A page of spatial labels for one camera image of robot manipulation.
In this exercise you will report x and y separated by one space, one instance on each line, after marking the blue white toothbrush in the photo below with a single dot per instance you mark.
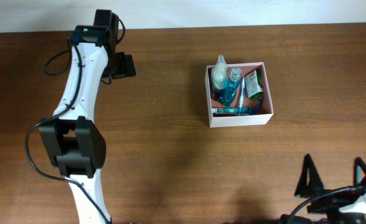
241 98

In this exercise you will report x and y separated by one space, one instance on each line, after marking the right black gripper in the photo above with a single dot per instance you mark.
331 193

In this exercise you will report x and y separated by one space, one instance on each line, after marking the pink cardboard box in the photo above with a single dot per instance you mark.
262 116

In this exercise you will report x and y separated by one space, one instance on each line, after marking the green Dettol soap box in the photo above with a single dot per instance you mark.
254 86

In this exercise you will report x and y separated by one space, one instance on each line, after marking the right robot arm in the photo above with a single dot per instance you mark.
300 215

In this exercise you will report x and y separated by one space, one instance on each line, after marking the blue disposable razor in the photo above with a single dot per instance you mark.
257 107

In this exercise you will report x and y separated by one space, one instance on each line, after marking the red green toothpaste tube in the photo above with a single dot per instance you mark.
233 110

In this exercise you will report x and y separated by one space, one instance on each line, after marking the teal mouthwash bottle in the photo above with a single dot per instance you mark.
233 83

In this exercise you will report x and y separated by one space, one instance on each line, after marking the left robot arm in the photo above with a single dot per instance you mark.
73 143

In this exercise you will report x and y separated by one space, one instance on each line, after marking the foam soap pump bottle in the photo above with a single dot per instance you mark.
218 79

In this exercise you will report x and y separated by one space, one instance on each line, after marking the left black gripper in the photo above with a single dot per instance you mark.
126 66

